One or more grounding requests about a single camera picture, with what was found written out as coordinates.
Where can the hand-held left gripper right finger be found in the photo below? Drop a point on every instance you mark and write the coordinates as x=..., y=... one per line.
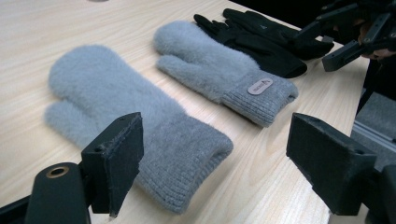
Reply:
x=330, y=168

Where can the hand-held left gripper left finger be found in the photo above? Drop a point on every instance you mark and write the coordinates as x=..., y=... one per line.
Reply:
x=118, y=155

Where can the black knit glove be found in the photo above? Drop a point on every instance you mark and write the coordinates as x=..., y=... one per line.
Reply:
x=274, y=29
x=264, y=53

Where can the grey fluffy mitten plain cuff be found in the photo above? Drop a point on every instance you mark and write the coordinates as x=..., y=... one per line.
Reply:
x=124, y=93

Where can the grey fluffy mitten labelled cuff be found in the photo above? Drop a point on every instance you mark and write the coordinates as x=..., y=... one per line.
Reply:
x=202, y=56

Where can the metal floor rail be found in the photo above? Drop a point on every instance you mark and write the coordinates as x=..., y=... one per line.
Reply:
x=373, y=135

